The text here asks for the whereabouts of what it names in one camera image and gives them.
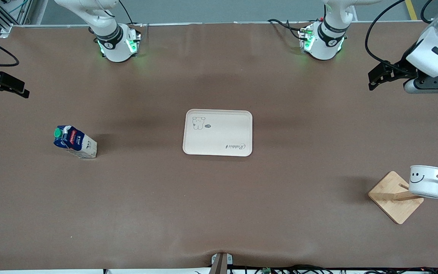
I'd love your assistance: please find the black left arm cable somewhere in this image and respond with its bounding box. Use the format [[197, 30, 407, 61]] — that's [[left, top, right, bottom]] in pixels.
[[365, 0, 409, 71]]

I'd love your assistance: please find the cream rabbit print tray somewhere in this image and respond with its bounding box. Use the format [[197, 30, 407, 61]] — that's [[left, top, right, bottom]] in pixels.
[[182, 109, 253, 157]]

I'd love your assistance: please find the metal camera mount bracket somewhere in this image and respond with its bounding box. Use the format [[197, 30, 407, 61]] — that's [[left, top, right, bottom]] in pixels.
[[208, 252, 234, 274]]

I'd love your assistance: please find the black right base cable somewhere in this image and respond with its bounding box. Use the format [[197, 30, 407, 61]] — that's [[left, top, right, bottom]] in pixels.
[[118, 0, 144, 28]]

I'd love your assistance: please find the white smiley face cup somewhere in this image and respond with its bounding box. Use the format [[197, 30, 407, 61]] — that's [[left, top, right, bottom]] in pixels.
[[409, 165, 438, 199]]

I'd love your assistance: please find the black base cable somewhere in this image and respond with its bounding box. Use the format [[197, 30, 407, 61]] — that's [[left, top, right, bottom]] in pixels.
[[267, 18, 308, 41], [118, 0, 144, 28]]

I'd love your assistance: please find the blue white milk carton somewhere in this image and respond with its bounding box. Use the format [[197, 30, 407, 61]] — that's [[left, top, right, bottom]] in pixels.
[[53, 125, 98, 159]]

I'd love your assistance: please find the wooden mug tree stand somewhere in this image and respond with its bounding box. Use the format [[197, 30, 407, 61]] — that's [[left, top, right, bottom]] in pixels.
[[368, 170, 438, 225]]

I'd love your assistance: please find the black left base cable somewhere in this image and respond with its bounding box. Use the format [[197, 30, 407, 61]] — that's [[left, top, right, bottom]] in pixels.
[[267, 18, 308, 41]]

